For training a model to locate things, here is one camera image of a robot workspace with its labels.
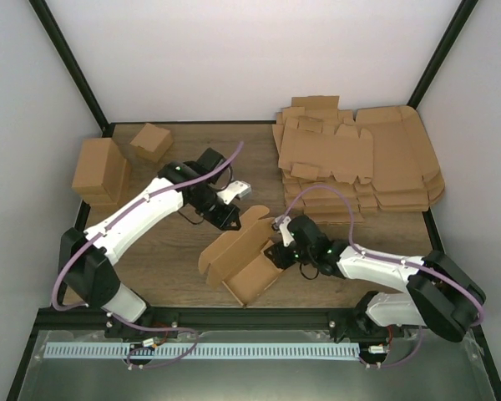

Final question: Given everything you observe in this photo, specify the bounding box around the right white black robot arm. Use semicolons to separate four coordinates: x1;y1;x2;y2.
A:
264;216;486;343

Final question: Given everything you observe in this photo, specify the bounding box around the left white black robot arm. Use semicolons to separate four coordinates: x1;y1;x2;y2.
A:
51;148;251;338

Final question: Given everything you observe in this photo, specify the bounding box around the small folded cardboard box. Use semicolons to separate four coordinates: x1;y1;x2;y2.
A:
130;123;174;163

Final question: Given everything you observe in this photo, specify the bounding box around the large folded cardboard box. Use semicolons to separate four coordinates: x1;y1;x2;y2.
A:
72;138;131;211

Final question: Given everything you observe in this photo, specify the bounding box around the stack of flat cardboard blanks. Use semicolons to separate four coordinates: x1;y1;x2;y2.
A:
271;95;377;225

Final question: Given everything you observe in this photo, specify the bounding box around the large flat cardboard blanks stack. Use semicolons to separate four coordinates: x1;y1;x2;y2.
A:
355;105;445;211

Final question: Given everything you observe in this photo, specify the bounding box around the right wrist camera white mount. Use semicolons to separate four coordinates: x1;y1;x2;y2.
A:
272;215;295;247

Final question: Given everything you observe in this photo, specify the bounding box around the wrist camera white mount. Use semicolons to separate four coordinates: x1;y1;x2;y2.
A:
272;215;295;247
217;180;251;205

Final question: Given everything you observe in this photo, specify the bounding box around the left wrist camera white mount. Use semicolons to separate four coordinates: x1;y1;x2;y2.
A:
217;180;251;205

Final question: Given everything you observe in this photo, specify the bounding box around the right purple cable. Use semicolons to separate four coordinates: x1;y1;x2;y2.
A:
281;185;485;371

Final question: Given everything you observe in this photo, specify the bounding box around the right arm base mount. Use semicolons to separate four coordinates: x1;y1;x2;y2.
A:
326;308;402;342

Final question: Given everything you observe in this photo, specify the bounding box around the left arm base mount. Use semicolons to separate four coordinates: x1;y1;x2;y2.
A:
104;307;178;342

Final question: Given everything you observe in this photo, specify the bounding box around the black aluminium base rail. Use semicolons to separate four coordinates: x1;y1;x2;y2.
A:
37;307;477;335

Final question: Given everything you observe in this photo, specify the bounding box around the light blue slotted cable duct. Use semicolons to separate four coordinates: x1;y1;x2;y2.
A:
43;342;360;361

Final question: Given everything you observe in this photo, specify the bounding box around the left black frame post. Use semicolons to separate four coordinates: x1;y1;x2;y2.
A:
28;0;109;132

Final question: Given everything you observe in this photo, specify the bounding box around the black frame post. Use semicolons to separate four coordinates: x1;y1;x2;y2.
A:
407;0;478;109
28;0;109;132

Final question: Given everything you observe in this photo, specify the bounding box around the right black frame post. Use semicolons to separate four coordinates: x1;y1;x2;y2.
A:
407;0;478;109

